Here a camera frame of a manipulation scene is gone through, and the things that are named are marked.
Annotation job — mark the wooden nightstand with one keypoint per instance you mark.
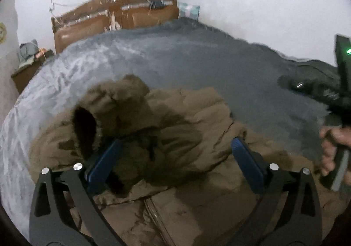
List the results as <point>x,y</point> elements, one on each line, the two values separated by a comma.
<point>24,75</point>

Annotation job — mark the person's right hand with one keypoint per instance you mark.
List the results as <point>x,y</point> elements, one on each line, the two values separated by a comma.
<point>327,152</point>

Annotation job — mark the grey plush blanket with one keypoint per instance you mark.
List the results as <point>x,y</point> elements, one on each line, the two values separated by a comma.
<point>192,56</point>

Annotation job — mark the checked pillow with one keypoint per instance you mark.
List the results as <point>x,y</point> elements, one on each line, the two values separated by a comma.
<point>189,10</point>

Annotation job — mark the wooden bed headboard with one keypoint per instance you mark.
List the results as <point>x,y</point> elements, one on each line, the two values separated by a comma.
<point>82,34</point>

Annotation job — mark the pale green bag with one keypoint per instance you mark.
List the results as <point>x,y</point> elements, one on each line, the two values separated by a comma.
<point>27,52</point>

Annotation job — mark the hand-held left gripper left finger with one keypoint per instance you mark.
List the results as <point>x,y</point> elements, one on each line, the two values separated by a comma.
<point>104,163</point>

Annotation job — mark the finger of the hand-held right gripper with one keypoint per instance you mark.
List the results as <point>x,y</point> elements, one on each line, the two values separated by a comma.
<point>307,88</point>

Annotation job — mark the flower-faced cat wall sticker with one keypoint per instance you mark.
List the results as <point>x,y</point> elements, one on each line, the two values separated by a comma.
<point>2,32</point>

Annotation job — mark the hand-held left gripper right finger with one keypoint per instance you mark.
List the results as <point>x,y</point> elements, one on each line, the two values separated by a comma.
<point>246,163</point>

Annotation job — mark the brown quilted jacket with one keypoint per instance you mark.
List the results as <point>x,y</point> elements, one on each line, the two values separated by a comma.
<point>192,114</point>

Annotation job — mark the small black device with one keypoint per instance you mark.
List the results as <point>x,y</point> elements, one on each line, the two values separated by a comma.
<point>156,3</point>

